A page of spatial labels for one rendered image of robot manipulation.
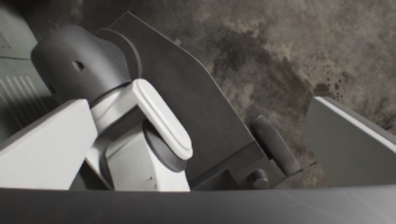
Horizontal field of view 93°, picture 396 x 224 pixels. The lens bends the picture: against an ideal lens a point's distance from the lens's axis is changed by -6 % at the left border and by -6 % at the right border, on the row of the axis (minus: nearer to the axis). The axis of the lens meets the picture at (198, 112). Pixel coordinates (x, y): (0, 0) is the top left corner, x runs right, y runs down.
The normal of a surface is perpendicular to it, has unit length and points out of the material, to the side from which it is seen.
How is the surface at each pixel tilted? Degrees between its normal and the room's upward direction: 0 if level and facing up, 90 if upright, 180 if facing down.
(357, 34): 0
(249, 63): 0
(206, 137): 0
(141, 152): 35
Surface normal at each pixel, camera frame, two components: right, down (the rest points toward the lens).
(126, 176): -0.38, -0.32
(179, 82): -0.05, 0.18
